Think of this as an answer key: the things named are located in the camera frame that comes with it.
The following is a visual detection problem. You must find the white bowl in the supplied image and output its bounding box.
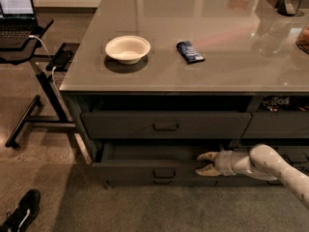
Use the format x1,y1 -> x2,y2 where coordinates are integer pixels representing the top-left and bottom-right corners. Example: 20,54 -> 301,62
105,36 -> 151,65

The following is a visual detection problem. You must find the dark glass jug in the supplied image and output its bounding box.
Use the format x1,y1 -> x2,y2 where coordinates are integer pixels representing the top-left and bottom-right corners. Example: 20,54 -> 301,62
277,0 -> 302,16

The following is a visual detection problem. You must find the black sneaker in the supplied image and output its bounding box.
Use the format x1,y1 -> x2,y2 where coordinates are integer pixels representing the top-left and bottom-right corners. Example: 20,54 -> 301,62
0,189 -> 41,232

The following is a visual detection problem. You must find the blue snack packet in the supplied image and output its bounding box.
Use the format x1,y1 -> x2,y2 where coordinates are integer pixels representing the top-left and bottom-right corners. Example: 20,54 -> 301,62
176,41 -> 205,64

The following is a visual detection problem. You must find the white charging cable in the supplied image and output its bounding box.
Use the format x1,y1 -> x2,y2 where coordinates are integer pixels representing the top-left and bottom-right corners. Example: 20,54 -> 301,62
28,34 -> 62,97

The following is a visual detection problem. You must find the black phone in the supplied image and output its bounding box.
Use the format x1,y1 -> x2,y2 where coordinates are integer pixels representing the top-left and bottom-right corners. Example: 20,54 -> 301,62
51,50 -> 72,69

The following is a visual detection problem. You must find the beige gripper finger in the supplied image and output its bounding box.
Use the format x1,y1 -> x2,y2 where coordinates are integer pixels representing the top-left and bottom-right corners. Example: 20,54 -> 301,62
195,163 -> 220,177
197,152 -> 217,161

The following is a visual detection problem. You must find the black chips bag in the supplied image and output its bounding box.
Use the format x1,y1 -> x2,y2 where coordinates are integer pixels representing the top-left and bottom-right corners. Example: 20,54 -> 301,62
260,96 -> 309,111

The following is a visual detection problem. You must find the black laptop stand table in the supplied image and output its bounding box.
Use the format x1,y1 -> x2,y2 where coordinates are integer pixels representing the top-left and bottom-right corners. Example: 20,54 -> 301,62
0,15 -> 81,149

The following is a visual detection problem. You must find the open black laptop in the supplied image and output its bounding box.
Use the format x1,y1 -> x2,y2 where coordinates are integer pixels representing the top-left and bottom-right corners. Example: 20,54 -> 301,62
0,0 -> 38,50

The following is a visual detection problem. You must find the brown item in dish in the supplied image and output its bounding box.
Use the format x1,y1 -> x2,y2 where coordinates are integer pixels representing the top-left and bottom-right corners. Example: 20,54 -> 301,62
296,27 -> 309,54

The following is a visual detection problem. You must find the grey counter cabinet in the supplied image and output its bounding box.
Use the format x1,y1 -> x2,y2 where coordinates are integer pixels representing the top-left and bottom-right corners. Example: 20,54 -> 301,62
59,0 -> 309,189

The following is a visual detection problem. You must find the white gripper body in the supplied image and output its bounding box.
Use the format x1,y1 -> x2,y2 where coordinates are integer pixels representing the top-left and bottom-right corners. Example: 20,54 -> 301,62
214,151 -> 245,176

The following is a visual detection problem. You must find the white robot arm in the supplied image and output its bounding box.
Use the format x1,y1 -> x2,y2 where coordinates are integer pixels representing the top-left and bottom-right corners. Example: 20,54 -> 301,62
195,144 -> 309,208

